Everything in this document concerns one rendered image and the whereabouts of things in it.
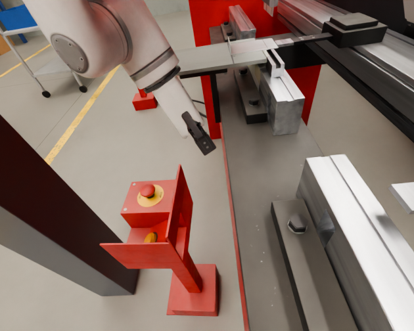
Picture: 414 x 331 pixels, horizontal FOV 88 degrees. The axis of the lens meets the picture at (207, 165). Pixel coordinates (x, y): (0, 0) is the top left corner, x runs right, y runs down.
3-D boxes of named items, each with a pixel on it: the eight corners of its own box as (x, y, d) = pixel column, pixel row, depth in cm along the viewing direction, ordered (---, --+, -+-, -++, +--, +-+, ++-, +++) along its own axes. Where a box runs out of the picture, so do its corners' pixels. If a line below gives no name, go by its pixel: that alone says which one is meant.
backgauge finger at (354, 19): (270, 43, 66) (271, 24, 62) (357, 29, 64) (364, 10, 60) (280, 57, 58) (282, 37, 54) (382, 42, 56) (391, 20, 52)
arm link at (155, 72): (131, 73, 39) (141, 87, 41) (128, 79, 32) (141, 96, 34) (167, 46, 39) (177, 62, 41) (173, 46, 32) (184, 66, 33)
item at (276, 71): (255, 50, 67) (256, 40, 65) (265, 48, 67) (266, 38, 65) (271, 77, 54) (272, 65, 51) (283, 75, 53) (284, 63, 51)
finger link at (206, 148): (186, 131, 43) (204, 154, 46) (190, 136, 40) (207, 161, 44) (200, 122, 43) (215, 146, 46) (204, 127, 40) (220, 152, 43)
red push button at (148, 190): (146, 191, 59) (141, 182, 56) (160, 190, 58) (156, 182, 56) (142, 203, 56) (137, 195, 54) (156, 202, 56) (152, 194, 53)
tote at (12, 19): (25, 23, 283) (14, 6, 270) (60, 17, 279) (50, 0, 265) (8, 31, 258) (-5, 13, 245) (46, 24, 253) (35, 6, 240)
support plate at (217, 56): (173, 54, 70) (172, 50, 69) (253, 41, 68) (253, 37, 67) (167, 77, 57) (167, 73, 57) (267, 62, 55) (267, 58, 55)
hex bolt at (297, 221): (285, 219, 34) (286, 213, 33) (303, 217, 34) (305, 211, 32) (290, 235, 32) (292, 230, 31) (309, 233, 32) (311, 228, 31)
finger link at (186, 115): (171, 100, 37) (179, 110, 42) (194, 136, 36) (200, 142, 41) (177, 96, 37) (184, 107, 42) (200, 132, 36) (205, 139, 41)
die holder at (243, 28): (229, 25, 126) (228, 6, 119) (239, 24, 125) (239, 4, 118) (241, 56, 91) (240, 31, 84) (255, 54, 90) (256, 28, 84)
